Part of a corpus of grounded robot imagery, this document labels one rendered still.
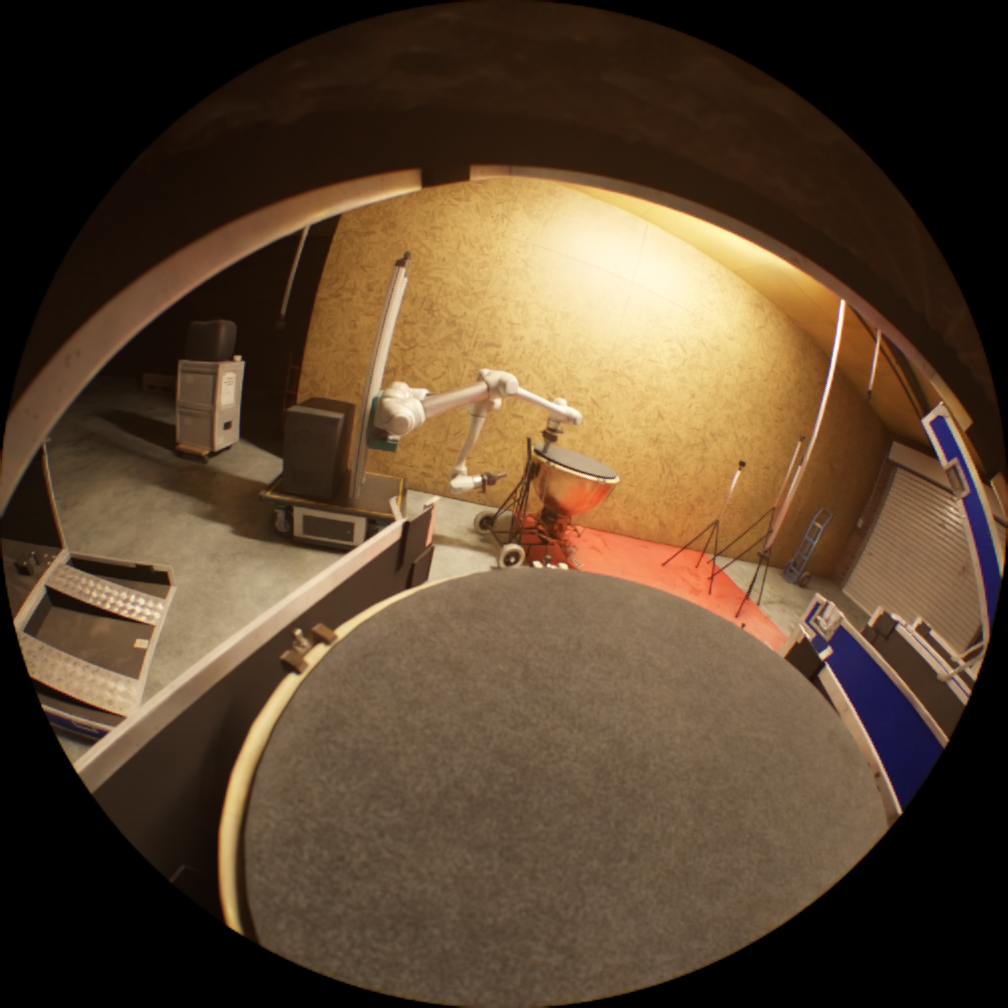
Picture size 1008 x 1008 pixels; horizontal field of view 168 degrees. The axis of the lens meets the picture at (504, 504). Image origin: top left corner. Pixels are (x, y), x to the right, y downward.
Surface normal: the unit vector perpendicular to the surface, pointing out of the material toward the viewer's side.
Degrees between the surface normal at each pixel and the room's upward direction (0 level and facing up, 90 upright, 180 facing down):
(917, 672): 90
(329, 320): 90
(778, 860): 0
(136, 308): 90
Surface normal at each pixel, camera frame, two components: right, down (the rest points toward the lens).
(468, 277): 0.08, 0.40
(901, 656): -0.96, -0.24
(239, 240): 0.93, 0.33
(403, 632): 0.26, -0.90
